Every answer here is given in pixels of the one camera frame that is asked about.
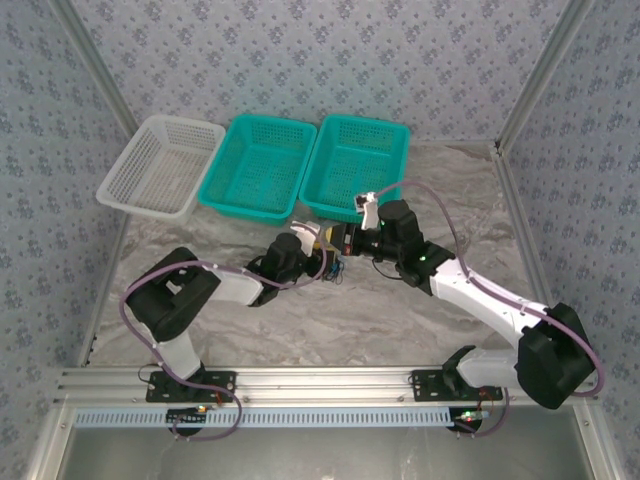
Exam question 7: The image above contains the teal plastic mesh basket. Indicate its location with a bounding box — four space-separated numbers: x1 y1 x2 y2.
298 113 412 224
197 113 319 227

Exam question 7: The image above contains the white plastic mesh basket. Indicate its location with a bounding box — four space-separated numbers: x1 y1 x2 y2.
95 113 227 225

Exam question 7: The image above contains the small circuit board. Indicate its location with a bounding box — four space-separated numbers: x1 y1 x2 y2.
166 407 209 431
451 407 490 434

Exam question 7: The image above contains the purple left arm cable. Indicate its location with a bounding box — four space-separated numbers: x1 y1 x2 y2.
119 245 329 444

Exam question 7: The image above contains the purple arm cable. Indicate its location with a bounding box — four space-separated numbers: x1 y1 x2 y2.
374 179 606 439
119 245 329 444

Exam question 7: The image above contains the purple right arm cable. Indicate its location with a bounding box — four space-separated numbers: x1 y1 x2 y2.
374 179 606 439

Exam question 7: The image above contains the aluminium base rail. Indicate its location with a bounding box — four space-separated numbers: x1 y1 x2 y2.
54 367 531 405

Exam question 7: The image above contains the aluminium side rail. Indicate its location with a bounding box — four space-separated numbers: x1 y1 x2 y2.
77 219 131 369
492 142 556 311

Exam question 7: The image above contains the white slotted cable duct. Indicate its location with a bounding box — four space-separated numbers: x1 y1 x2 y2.
73 407 464 430

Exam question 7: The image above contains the aluminium frame post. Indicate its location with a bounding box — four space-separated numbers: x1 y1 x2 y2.
497 0 596 149
49 0 139 132

